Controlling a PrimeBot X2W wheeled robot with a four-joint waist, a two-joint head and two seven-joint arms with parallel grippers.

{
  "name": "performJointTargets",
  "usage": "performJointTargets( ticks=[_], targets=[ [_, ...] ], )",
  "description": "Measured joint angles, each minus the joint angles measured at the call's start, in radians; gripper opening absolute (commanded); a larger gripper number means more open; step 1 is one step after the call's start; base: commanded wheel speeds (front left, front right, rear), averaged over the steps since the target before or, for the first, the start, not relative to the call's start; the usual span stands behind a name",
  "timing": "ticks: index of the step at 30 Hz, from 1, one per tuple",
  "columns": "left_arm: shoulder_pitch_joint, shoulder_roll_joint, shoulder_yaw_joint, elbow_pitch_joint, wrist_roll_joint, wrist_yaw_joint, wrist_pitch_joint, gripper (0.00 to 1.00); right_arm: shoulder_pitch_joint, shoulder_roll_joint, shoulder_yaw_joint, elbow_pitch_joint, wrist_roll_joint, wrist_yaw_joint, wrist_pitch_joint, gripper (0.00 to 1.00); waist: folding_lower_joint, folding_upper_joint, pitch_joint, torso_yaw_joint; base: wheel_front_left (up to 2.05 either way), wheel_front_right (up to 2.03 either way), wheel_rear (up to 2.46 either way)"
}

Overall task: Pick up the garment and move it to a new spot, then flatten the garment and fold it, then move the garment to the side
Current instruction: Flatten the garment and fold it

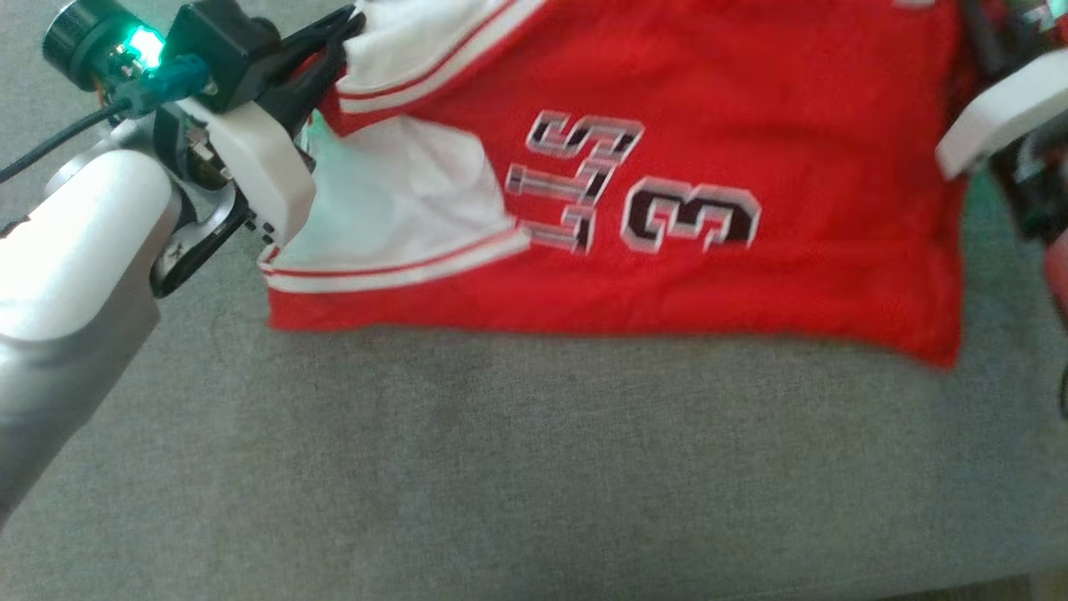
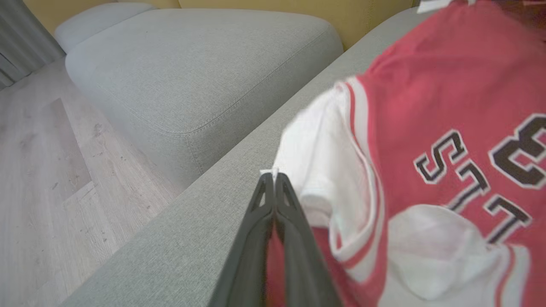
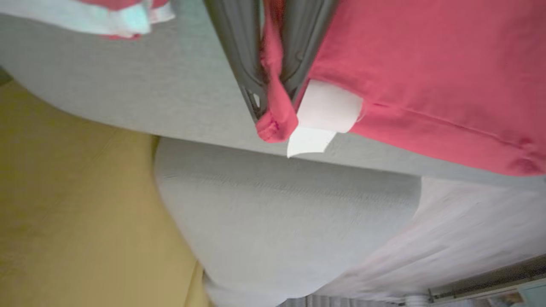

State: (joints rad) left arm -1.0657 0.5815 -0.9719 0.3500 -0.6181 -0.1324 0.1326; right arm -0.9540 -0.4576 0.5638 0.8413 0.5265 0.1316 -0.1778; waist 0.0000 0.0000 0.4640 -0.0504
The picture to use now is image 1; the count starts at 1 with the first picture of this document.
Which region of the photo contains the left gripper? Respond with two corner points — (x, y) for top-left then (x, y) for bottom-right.
(42, 0), (368, 298)

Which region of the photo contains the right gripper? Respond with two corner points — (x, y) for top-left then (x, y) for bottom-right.
(934, 0), (1068, 241)

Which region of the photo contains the red and white basketball jersey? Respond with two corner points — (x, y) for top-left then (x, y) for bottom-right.
(259, 0), (975, 372)

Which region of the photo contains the large grey fabric sofa seat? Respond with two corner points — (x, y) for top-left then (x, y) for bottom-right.
(0, 0), (1068, 601)

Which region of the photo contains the left camera cable teal plug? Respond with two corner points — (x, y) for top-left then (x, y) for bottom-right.
(0, 53), (211, 184)

